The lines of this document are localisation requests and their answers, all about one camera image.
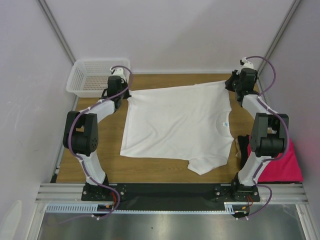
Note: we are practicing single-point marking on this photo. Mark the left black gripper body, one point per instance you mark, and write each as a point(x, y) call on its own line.
point(124, 95)

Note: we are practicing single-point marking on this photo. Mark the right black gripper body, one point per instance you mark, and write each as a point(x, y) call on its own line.
point(231, 81)

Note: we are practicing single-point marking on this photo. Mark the white t shirt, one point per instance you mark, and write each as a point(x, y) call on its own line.
point(189, 123)

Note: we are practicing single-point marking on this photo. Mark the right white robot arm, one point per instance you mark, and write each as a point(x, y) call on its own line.
point(269, 138)

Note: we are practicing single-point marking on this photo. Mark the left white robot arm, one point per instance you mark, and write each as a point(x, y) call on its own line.
point(81, 136)

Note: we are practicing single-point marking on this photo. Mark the white plastic basket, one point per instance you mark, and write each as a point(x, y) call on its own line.
point(89, 76)

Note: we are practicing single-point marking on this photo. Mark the folded black t shirt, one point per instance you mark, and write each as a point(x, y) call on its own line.
point(243, 147)

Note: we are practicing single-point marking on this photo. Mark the folded pink t shirt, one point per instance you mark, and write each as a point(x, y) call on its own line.
point(285, 170)

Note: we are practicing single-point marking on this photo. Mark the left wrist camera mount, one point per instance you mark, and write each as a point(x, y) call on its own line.
point(118, 72)

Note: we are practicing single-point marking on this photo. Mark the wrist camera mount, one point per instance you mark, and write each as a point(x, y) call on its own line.
point(118, 72)
point(245, 63)

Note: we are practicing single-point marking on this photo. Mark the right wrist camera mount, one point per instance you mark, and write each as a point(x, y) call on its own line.
point(245, 63)

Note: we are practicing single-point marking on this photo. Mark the right corner aluminium post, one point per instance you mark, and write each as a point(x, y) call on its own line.
point(283, 27)

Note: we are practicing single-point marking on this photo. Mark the corner aluminium post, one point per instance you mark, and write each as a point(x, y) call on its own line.
point(283, 27)
point(43, 5)

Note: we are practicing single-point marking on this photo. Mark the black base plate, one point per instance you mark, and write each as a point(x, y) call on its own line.
point(171, 196)

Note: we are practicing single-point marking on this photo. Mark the left corner aluminium post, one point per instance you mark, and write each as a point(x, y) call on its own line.
point(43, 5)

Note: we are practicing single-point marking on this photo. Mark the aluminium frame rail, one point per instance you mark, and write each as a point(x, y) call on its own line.
point(65, 198)

